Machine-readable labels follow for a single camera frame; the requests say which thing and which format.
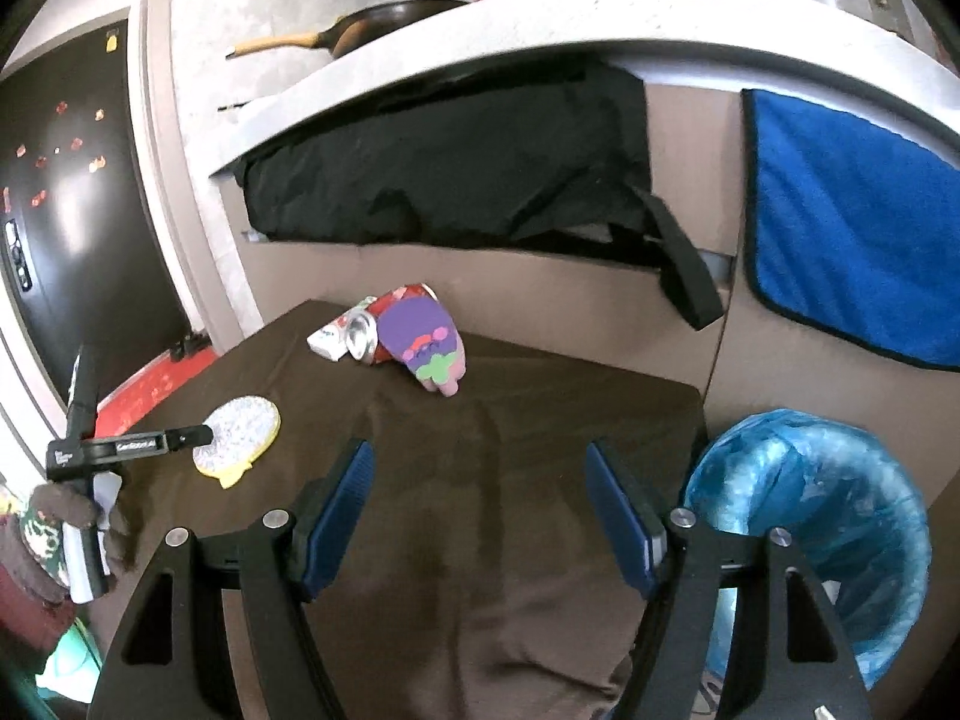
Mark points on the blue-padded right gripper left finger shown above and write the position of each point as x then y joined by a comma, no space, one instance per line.
170,655

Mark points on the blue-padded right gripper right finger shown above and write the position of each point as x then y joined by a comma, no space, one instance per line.
789,657

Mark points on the white trash bin blue bag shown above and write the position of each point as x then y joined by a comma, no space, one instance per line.
850,506

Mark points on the white kitchen countertop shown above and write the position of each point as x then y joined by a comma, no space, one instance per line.
795,47

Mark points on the gloved left hand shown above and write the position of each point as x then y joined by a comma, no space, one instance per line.
65,505

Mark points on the red floor mat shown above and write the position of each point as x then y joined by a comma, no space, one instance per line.
117,412

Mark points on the round silver yellow sponge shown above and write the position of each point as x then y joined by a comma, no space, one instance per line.
243,430

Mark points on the black refrigerator door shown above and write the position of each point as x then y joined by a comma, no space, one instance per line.
78,244

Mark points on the white tissue packet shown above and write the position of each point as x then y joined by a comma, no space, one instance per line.
330,342

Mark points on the red soda can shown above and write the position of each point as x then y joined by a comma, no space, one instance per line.
365,325

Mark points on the brown table cloth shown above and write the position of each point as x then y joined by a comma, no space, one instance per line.
478,583

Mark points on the purple pink sponge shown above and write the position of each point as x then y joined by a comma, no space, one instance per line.
422,336

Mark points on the blue towel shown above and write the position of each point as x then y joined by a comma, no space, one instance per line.
851,229

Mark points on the black hanging cloth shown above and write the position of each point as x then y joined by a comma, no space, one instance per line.
537,157

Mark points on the black wok wooden handle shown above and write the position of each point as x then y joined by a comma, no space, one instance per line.
352,31

